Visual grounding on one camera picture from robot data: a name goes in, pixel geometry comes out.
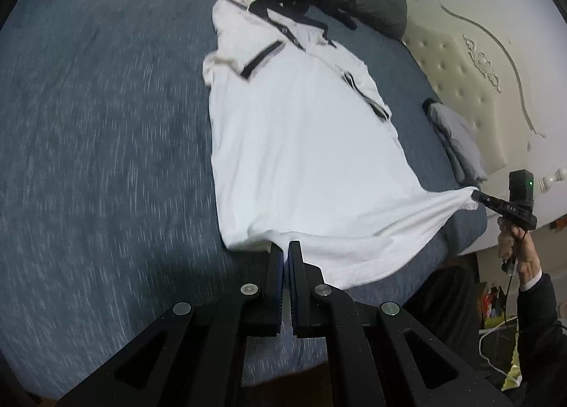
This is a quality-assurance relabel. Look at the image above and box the white polo shirt black trim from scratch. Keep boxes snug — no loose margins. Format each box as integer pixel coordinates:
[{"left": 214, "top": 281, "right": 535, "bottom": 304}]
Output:
[{"left": 203, "top": 0, "right": 481, "bottom": 290}]

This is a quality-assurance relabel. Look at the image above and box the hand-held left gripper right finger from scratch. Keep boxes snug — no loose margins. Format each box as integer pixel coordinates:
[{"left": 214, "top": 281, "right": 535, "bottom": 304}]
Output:
[{"left": 287, "top": 240, "right": 515, "bottom": 407}]

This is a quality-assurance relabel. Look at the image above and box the folded dark grey garment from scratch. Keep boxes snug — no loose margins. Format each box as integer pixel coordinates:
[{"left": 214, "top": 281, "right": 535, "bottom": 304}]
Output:
[{"left": 432, "top": 121, "right": 477, "bottom": 182}]

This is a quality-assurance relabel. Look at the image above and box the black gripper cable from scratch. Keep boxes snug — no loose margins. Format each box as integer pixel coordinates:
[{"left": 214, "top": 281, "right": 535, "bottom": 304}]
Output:
[{"left": 500, "top": 230, "right": 530, "bottom": 332}]

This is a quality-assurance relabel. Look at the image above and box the black knit garment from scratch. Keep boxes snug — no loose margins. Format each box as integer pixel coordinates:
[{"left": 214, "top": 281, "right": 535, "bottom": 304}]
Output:
[{"left": 323, "top": 0, "right": 359, "bottom": 31}]

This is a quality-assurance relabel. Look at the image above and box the person's right forearm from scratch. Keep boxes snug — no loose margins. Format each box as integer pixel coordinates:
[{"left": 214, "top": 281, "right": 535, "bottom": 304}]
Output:
[{"left": 516, "top": 269, "right": 567, "bottom": 407}]

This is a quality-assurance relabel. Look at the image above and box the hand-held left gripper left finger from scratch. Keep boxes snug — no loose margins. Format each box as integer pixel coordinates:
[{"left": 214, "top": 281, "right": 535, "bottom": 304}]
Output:
[{"left": 55, "top": 242, "right": 284, "bottom": 407}]

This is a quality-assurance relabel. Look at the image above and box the cream tufted headboard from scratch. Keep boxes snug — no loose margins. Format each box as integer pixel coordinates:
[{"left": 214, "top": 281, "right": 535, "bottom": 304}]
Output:
[{"left": 401, "top": 0, "right": 567, "bottom": 257}]

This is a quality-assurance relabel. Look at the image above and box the white cable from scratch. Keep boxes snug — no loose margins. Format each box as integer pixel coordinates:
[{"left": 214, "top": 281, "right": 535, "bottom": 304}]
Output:
[{"left": 477, "top": 322, "right": 520, "bottom": 378}]

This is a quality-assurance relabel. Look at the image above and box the person's right hand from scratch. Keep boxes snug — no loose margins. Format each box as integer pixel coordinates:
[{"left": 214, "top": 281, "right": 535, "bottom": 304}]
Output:
[{"left": 496, "top": 216, "right": 543, "bottom": 290}]

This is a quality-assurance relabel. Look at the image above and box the bed with blue cover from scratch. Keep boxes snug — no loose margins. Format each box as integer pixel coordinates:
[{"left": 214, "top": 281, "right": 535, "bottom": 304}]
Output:
[{"left": 0, "top": 0, "right": 488, "bottom": 399}]

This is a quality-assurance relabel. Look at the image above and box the folded light grey garment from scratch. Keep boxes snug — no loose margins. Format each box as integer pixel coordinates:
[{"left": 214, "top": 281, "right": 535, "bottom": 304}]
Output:
[{"left": 427, "top": 103, "right": 488, "bottom": 179}]

